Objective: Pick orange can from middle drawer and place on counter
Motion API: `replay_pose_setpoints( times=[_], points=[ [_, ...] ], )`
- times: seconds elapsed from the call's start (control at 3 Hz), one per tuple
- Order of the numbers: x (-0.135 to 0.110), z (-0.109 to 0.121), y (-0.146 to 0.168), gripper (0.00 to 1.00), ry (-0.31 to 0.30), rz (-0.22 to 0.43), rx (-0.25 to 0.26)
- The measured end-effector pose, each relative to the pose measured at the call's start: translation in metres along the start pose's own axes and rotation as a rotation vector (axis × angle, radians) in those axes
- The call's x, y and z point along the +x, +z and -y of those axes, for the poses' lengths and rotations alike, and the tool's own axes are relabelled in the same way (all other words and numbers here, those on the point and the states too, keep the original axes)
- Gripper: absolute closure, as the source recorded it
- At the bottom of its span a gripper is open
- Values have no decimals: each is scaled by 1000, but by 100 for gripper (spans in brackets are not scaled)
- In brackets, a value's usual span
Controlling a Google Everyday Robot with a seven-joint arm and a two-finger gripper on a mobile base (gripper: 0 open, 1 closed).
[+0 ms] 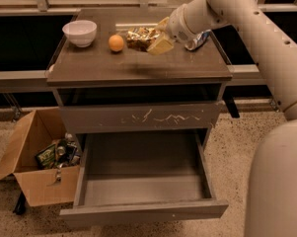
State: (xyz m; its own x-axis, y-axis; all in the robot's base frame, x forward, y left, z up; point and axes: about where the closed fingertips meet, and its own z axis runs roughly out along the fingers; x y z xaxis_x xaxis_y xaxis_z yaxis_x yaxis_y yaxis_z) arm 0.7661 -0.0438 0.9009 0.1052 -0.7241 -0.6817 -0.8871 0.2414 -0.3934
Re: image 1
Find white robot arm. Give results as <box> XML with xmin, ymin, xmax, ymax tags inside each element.
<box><xmin>148</xmin><ymin>0</ymin><xmax>297</xmax><ymax>237</ymax></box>

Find brown cardboard box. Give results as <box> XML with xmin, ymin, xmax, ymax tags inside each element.
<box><xmin>0</xmin><ymin>108</ymin><xmax>79</xmax><ymax>206</ymax></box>

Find blue silver soda can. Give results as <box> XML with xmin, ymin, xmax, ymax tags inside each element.
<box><xmin>185</xmin><ymin>30</ymin><xmax>211</xmax><ymax>51</ymax></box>

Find open grey bottom drawer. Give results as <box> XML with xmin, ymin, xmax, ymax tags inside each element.
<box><xmin>60</xmin><ymin>129</ymin><xmax>228</xmax><ymax>228</ymax></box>

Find dark cans in box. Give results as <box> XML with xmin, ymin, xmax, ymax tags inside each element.
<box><xmin>55</xmin><ymin>133</ymin><xmax>81</xmax><ymax>168</ymax></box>

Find grey drawer cabinet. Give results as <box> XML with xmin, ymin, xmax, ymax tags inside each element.
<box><xmin>47</xmin><ymin>8</ymin><xmax>231</xmax><ymax>146</ymax></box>

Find scratched grey middle drawer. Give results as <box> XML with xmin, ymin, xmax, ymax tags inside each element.
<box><xmin>59</xmin><ymin>102</ymin><xmax>222</xmax><ymax>134</ymax></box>

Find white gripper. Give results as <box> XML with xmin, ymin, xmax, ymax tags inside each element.
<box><xmin>147</xmin><ymin>4</ymin><xmax>201</xmax><ymax>55</ymax></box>

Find grey metal window rail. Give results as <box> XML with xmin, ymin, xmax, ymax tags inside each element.
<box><xmin>0</xmin><ymin>64</ymin><xmax>265</xmax><ymax>94</ymax></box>

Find orange fruit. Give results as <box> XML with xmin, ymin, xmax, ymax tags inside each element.
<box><xmin>109</xmin><ymin>35</ymin><xmax>124</xmax><ymax>52</ymax></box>

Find green snack bag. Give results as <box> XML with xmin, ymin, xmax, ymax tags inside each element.
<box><xmin>35</xmin><ymin>144</ymin><xmax>56</xmax><ymax>170</ymax></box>

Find white ceramic bowl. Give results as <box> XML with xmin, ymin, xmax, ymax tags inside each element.
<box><xmin>62</xmin><ymin>20</ymin><xmax>97</xmax><ymax>47</ymax></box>

